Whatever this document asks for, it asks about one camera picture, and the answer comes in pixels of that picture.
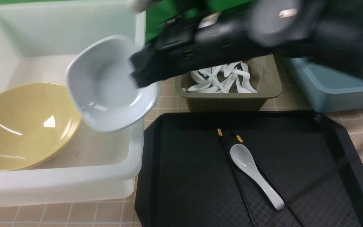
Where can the white spoon upright bowl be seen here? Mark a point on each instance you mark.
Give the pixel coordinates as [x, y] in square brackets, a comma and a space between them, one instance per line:
[229, 69]

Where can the white spoon front right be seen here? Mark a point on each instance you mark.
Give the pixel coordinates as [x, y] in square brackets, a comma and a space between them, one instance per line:
[246, 84]

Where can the olive plastic bin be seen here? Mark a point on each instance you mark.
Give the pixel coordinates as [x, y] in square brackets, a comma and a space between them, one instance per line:
[264, 79]

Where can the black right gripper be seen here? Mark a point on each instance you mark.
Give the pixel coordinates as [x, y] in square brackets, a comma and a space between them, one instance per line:
[187, 44]

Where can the large yellow noodle bowl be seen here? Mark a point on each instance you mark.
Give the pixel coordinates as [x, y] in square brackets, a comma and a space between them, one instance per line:
[36, 121]

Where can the white ceramic soup spoon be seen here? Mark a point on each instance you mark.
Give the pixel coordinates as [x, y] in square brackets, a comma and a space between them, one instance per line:
[243, 159]

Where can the white spoon front left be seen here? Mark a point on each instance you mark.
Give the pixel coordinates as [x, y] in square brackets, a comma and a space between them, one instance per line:
[200, 87]

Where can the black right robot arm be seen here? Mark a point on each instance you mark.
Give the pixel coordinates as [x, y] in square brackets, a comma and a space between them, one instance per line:
[327, 34]

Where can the small white square bowl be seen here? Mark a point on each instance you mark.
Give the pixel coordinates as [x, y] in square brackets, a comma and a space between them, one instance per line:
[100, 83]

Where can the blue plastic bin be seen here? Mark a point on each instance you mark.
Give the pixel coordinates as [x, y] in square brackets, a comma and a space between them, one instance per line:
[326, 90]

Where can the large white plastic tub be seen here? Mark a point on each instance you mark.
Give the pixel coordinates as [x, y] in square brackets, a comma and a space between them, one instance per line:
[37, 43]

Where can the black serving tray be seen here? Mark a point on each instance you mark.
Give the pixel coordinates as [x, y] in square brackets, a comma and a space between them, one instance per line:
[187, 177]

